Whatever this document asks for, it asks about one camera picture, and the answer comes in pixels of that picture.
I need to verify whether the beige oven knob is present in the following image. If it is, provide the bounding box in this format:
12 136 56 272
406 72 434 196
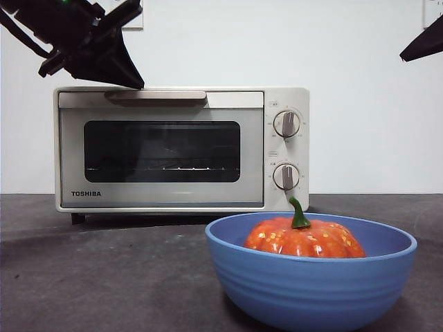
272 110 300 139
272 164 300 192

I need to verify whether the metal wire oven rack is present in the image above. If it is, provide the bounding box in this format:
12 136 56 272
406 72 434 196
85 167 240 172

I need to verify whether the white Toshiba toaster oven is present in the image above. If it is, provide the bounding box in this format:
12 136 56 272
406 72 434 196
53 86 311 225

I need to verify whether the white wall socket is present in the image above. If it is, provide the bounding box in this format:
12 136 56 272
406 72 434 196
422 0 443 30
120 13 144 31

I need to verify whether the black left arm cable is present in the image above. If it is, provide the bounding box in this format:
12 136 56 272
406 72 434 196
0 7 58 58

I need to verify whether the blue ribbed bowl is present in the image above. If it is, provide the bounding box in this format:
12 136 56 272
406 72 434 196
205 212 419 322

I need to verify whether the orange pumpkin green stem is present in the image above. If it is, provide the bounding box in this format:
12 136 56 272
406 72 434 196
243 196 367 259

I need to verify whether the glass oven door beige handle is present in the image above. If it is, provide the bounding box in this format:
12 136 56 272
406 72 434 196
57 90 266 208

